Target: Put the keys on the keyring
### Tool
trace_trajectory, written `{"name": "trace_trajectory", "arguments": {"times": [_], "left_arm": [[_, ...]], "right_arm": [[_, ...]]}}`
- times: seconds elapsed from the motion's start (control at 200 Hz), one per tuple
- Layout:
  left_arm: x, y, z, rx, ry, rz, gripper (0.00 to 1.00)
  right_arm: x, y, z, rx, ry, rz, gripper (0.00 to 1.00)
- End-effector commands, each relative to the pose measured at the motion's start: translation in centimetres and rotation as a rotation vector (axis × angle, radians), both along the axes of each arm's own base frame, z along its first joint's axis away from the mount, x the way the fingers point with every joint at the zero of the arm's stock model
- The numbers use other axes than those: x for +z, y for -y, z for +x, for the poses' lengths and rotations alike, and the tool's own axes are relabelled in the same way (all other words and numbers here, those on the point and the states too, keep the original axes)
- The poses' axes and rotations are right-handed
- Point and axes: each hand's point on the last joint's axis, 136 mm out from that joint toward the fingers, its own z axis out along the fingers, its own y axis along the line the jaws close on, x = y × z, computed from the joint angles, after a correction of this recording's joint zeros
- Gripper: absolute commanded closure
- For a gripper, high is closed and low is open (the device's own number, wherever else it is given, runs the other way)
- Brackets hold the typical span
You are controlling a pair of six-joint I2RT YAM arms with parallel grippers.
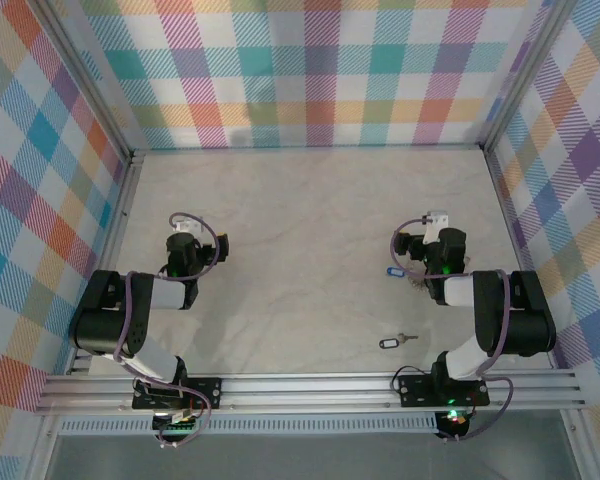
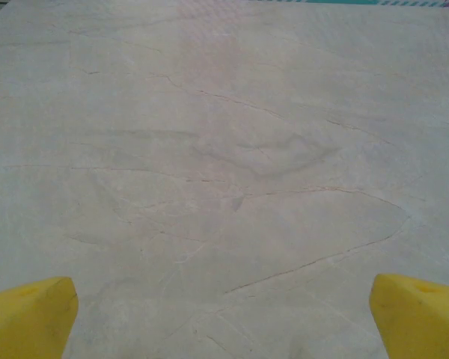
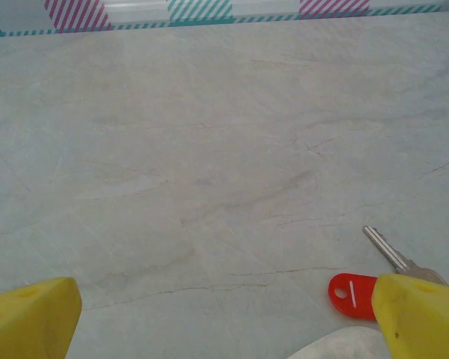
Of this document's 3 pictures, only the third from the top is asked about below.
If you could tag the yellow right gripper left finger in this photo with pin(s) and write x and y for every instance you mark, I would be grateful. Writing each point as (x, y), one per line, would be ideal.
(30, 321)

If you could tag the silver key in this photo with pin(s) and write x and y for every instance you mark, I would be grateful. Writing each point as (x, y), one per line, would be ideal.
(381, 245)

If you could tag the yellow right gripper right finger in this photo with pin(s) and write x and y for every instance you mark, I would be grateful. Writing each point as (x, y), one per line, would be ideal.
(419, 321)

